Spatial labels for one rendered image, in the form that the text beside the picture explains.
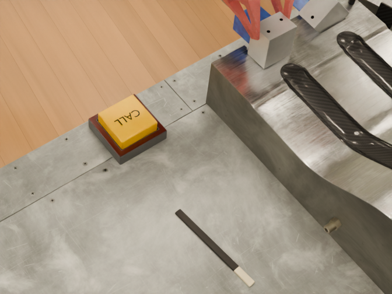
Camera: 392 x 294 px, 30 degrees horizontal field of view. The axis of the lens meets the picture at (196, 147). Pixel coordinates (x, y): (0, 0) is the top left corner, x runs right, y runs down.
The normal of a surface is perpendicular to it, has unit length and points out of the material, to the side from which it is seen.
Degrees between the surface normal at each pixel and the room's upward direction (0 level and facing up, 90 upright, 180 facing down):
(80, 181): 0
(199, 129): 0
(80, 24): 0
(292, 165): 90
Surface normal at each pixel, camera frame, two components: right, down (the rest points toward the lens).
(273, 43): 0.61, 0.65
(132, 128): 0.07, -0.56
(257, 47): -0.79, 0.45
